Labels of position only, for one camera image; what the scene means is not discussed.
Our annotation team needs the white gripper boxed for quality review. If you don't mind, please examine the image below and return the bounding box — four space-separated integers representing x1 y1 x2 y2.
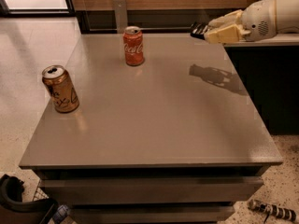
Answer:
204 0 277 44

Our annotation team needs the black rxbar chocolate bar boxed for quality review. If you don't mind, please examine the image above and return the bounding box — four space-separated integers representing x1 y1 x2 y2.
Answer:
190 22 208 39

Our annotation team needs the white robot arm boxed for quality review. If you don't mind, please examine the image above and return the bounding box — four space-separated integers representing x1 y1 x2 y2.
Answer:
204 0 299 44

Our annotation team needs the orange coca-cola can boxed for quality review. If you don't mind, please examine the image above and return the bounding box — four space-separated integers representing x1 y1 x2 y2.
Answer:
123 26 144 66

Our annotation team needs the gold soda can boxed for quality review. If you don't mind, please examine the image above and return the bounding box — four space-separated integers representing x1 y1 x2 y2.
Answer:
42 65 79 113

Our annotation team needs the grey drawer cabinet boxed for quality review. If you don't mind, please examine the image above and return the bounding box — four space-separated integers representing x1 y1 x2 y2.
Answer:
21 35 282 224

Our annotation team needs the striped cylindrical floor object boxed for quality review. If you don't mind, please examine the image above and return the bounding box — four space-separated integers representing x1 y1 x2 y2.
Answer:
248 199 299 224

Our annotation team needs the blue round floor object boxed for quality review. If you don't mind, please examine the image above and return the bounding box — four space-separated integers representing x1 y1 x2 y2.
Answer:
52 205 69 224

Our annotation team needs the black chair base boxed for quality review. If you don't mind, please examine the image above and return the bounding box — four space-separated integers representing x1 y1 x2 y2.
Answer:
0 174 58 224

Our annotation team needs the left metal wall bracket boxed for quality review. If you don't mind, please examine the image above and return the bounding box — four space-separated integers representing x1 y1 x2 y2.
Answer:
113 0 128 34

